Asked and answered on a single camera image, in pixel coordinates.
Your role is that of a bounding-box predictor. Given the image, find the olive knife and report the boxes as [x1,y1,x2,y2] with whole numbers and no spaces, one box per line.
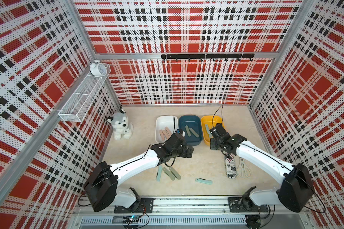
[185,125,191,137]
[189,127,200,138]

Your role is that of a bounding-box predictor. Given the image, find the pink knife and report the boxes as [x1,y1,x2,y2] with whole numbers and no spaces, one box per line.
[165,127,172,137]
[159,129,167,142]
[162,130,170,139]

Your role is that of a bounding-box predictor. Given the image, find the mint knife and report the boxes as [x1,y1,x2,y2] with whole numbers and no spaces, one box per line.
[205,124,213,138]
[156,165,162,182]
[196,178,213,185]

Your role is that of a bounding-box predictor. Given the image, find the olive knife two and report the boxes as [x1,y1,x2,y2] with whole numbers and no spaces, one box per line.
[169,167,182,180]

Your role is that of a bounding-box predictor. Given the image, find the olive knife one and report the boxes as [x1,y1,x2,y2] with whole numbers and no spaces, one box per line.
[162,167,175,180]

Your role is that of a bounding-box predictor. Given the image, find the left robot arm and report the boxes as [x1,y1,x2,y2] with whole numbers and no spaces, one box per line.
[84,133,194,212]

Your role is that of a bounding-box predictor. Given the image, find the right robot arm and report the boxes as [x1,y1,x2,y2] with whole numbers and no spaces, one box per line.
[209,124,315,213]

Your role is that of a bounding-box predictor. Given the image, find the white storage box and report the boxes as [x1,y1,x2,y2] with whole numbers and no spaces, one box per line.
[155,115,179,143]

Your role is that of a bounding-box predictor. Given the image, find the dark teal storage box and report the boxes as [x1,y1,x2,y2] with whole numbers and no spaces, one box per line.
[179,115,203,146]

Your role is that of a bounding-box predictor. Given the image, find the yellow storage box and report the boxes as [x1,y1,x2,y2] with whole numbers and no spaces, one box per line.
[201,115,224,146]

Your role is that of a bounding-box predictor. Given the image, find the white kitchen scissors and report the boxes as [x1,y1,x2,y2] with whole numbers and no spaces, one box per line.
[237,158,251,178]

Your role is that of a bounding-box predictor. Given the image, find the husky plush toy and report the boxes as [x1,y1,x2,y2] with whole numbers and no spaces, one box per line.
[106,108,133,140]

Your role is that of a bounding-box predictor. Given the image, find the green circuit board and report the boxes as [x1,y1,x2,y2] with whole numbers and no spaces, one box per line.
[112,216,139,224]

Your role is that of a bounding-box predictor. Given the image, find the white alarm clock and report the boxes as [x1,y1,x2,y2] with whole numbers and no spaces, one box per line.
[90,60,107,76]

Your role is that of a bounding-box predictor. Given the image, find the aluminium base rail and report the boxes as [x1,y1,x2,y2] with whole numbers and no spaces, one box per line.
[73,196,307,216]

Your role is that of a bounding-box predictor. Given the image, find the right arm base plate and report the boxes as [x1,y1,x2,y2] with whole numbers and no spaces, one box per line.
[228,197,269,213]

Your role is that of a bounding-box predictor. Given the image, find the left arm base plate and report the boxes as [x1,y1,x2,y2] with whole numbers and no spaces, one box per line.
[114,198,154,214]

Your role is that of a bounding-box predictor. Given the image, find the black wall hook rail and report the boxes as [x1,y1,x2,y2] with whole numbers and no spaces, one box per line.
[161,53,255,61]

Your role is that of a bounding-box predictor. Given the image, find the white wire mesh shelf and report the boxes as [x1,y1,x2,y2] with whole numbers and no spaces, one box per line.
[59,64,110,122]

